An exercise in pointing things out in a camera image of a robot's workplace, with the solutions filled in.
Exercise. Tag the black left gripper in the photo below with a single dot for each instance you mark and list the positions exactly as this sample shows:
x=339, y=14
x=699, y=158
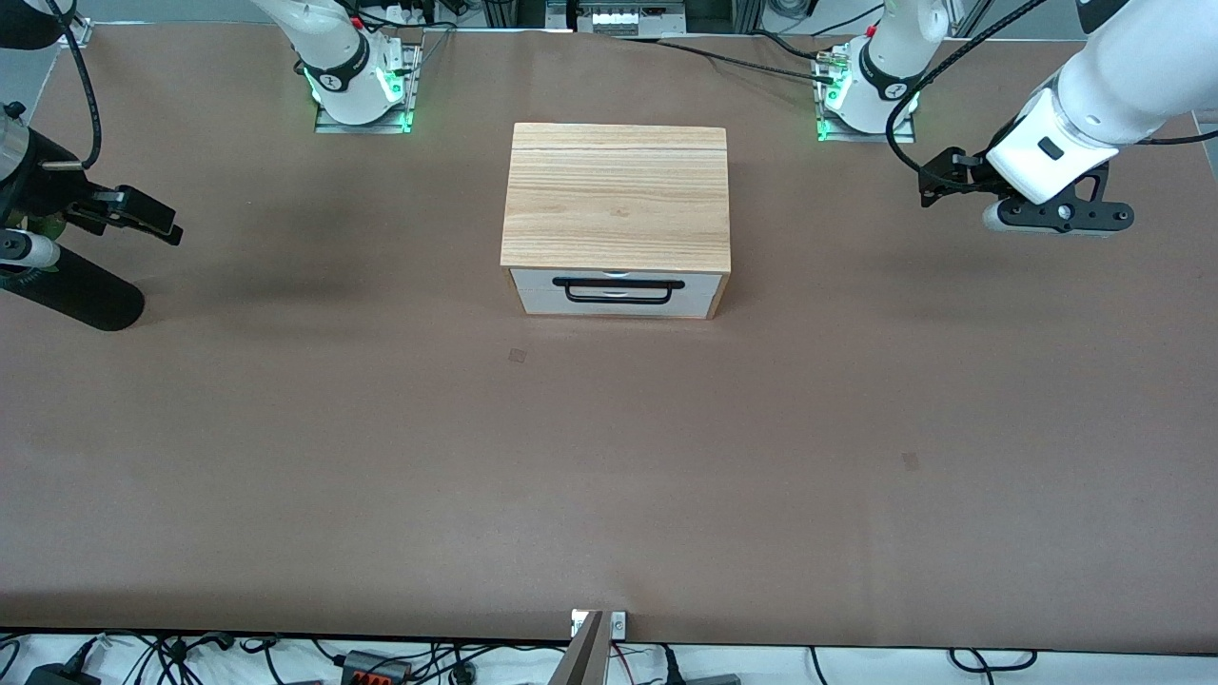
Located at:
x=954, y=175

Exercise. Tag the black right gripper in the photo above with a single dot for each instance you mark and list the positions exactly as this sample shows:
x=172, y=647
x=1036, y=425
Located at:
x=46, y=184

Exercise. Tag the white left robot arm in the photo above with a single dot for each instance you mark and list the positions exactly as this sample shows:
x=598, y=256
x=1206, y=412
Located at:
x=1113, y=86

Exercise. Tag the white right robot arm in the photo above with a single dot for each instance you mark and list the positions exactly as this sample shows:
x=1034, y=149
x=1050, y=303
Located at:
x=343, y=57

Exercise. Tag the light wooden drawer cabinet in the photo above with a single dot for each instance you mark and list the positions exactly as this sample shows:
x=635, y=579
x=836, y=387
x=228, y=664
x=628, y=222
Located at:
x=618, y=190

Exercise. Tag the white power strip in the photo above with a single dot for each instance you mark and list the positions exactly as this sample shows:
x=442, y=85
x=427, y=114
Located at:
x=618, y=19

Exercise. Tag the black plug adapter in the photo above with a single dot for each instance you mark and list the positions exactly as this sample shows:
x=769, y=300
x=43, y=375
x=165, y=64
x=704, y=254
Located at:
x=57, y=675

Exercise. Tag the black red power adapter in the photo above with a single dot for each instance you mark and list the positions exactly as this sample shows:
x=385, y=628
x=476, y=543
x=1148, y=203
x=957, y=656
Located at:
x=376, y=668

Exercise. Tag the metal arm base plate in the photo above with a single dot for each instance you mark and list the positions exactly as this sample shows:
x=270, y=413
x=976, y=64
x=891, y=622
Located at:
x=899, y=136
x=328, y=124

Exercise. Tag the aluminium cell frame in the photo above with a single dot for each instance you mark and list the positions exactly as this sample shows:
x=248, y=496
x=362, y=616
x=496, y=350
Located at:
x=76, y=30

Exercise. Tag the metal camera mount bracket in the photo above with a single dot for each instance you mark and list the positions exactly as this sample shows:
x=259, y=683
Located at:
x=617, y=624

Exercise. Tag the grey camera mount pole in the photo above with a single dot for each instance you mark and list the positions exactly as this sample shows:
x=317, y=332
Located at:
x=582, y=661

